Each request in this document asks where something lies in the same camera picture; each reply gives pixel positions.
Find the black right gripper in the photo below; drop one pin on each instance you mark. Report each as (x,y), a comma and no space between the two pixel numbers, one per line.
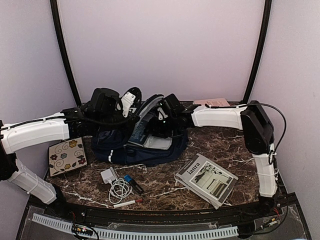
(155,130)

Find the grey book with barcode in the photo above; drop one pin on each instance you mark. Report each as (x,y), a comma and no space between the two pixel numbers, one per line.
(154,142)

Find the dark cover book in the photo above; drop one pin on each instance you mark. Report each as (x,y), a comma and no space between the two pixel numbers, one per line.
(140,134)

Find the navy blue student backpack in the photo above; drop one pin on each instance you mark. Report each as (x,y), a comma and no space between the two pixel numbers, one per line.
(112,146)

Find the pink book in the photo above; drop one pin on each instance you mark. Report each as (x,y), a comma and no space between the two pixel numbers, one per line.
(217,102)

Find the grey ianra magazine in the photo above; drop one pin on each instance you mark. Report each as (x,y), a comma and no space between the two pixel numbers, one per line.
(207,179)

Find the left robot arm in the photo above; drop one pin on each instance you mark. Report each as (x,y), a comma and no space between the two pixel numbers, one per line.
(106,110)

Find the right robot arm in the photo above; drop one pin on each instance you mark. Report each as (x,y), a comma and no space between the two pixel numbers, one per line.
(250,120)

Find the black marker blue cap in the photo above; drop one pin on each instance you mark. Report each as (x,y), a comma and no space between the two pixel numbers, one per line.
(136,187)

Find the white pen red cap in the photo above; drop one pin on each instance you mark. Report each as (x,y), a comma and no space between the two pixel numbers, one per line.
(127,203)

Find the small circuit board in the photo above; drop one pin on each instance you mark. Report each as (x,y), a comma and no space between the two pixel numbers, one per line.
(81,231)

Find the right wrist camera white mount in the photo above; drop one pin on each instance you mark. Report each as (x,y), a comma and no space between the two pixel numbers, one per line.
(170,107)

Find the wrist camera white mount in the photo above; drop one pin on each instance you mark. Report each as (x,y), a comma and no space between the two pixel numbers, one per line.
(170,107)
(129,100)

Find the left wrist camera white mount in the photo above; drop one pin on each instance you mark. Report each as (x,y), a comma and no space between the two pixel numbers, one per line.
(129,100)

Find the white charger with cable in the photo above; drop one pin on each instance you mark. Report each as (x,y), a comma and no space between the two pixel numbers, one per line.
(119,188)

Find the black front rail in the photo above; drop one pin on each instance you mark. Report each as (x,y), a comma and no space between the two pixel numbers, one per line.
(178,209)

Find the white slotted cable duct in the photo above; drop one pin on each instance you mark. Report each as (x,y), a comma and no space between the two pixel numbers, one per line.
(119,231)

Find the black frame post right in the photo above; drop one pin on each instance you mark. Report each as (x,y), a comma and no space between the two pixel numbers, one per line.
(259,51)

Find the black frame post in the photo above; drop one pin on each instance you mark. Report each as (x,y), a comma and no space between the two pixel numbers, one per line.
(63,51)
(259,51)

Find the black frame post left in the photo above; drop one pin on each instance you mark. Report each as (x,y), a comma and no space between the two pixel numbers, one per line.
(63,51)

